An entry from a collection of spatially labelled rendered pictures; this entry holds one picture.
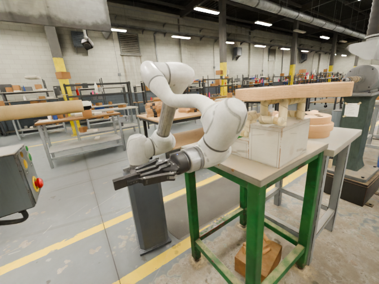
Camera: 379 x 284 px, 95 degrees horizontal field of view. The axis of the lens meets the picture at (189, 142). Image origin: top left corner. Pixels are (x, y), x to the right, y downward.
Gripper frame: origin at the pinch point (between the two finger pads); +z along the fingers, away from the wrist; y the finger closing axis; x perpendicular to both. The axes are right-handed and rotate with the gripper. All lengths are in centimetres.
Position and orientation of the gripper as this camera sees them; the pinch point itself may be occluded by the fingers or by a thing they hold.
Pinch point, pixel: (126, 181)
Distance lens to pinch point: 55.9
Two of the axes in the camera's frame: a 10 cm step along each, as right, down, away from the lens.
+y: -5.7, -3.4, 7.5
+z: -8.2, 2.2, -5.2
